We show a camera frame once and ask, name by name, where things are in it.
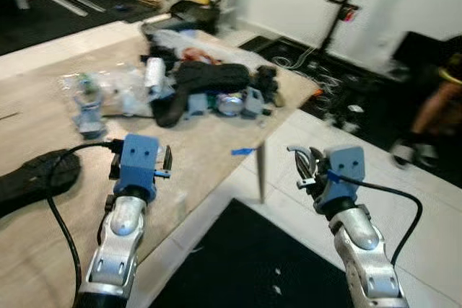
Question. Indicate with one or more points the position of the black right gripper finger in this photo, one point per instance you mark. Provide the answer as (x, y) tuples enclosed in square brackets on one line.
[(299, 151), (307, 182)]

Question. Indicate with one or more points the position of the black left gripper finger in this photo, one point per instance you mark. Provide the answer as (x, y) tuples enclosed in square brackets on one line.
[(169, 158)]

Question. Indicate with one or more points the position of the grey metal table leg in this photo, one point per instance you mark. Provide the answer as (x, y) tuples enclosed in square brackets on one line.
[(260, 171)]

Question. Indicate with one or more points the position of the blue tape strip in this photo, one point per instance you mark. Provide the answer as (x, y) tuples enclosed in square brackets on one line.
[(243, 151)]

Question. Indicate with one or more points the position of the grey plastic block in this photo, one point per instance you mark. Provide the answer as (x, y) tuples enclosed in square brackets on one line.
[(253, 102), (201, 104)]

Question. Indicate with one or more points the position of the small black device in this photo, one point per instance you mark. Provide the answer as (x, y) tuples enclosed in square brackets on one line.
[(266, 84)]

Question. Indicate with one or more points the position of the silver can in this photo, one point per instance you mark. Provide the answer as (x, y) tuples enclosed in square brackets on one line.
[(229, 104)]

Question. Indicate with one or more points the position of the white cylinder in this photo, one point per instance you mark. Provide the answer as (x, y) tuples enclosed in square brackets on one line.
[(154, 76)]

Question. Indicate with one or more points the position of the grey blue plastic gripper part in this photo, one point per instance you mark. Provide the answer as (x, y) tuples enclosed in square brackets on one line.
[(89, 117)]

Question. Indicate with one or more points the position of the clear plastic bag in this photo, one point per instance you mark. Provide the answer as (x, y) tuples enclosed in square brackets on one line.
[(119, 88)]

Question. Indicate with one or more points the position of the black floor mat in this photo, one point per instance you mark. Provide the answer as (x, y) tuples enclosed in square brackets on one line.
[(245, 265)]

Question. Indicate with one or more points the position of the person's leg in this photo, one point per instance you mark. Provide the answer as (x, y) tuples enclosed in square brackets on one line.
[(437, 110)]

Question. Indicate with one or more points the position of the black pole stand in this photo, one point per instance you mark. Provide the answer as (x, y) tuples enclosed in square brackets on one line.
[(345, 5)]

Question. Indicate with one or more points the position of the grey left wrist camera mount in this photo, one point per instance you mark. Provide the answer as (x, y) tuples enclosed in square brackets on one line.
[(137, 164)]

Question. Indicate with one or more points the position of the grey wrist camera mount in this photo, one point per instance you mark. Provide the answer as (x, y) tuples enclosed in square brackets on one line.
[(137, 164), (343, 174)]

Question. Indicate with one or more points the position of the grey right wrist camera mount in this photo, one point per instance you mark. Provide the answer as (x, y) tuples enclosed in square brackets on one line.
[(343, 174)]

